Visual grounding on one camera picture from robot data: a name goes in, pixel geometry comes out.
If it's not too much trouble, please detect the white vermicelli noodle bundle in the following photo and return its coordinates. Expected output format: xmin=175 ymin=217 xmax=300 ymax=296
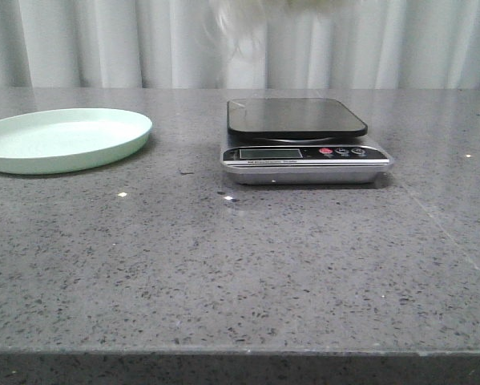
xmin=208 ymin=1 xmax=346 ymax=58

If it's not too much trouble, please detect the black silver kitchen scale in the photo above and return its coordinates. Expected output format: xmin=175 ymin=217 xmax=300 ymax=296
xmin=220 ymin=98 xmax=393 ymax=185

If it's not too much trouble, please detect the light green round plate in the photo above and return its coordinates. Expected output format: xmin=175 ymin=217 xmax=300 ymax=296
xmin=0 ymin=108 xmax=153 ymax=175

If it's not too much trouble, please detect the white pleated curtain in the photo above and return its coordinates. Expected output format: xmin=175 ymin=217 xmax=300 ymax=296
xmin=0 ymin=1 xmax=480 ymax=89

